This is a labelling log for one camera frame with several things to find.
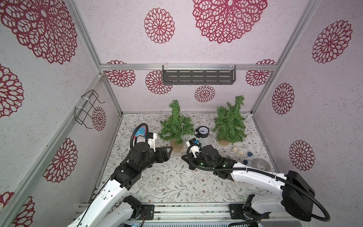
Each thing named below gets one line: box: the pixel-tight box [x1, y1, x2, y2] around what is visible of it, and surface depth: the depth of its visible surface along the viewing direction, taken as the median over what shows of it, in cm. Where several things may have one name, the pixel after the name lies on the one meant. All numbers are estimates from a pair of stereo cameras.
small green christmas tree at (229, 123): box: [212, 95, 248, 147], surface depth 86 cm
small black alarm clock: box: [193, 125, 210, 139], surface depth 108 cm
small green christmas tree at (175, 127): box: [158, 99, 195, 153], surface depth 79 cm
